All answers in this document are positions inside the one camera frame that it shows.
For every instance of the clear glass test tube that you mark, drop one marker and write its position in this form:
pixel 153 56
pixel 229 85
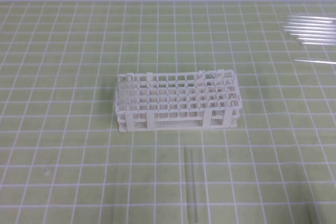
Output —
pixel 191 192

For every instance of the white plastic test tube rack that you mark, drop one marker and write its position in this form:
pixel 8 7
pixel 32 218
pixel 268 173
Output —
pixel 184 100

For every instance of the glass test tube far left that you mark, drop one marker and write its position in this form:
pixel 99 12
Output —
pixel 121 89

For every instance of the green checkered tablecloth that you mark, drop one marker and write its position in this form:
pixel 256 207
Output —
pixel 63 159

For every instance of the glass test tube third row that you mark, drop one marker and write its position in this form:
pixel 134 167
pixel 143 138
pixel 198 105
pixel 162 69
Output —
pixel 310 32

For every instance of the glass test tube fourth row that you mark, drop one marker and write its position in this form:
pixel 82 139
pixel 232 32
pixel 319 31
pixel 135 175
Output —
pixel 314 36

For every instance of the glass test tube second row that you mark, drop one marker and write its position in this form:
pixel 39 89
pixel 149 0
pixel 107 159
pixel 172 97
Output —
pixel 309 26

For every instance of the glass test tube lone right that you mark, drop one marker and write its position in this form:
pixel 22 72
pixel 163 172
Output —
pixel 315 61

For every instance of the glass test tube top row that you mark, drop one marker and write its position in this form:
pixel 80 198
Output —
pixel 317 19

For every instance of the glass test tube fifth row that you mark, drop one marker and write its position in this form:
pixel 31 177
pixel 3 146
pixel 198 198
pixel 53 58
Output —
pixel 317 42

